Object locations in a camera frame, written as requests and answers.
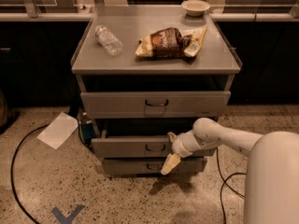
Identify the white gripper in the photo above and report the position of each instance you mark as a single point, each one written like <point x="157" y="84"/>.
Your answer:
<point x="179" y="146"/>

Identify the yellow snack bag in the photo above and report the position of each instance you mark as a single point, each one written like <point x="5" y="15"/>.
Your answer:
<point x="198" y="36"/>

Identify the grey bottom drawer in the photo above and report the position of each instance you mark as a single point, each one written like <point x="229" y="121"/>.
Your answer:
<point x="138" y="166"/>

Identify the grey drawer cabinet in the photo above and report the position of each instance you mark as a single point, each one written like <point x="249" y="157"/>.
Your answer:
<point x="213" y="69"/>

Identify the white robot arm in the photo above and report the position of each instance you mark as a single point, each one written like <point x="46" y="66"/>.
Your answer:
<point x="272" y="180"/>

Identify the grey top drawer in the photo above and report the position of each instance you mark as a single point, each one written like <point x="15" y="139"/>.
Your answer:
<point x="154" y="104"/>

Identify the clear plastic bottle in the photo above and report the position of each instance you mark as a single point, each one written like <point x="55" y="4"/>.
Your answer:
<point x="104" y="37"/>

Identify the blue box behind cabinet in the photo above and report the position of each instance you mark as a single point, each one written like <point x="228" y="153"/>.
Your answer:
<point x="86" y="127"/>

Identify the brown chip bag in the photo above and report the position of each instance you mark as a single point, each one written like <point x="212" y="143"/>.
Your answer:
<point x="169" y="43"/>

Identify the grey drawer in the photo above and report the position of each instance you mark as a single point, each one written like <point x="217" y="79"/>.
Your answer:
<point x="154" y="104"/>
<point x="125" y="147"/>
<point x="138" y="166"/>

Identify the white bowl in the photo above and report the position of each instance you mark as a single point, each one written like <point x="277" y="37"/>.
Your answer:
<point x="195" y="8"/>

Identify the white paper sheet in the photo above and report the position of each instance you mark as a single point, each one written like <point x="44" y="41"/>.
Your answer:
<point x="58" y="131"/>

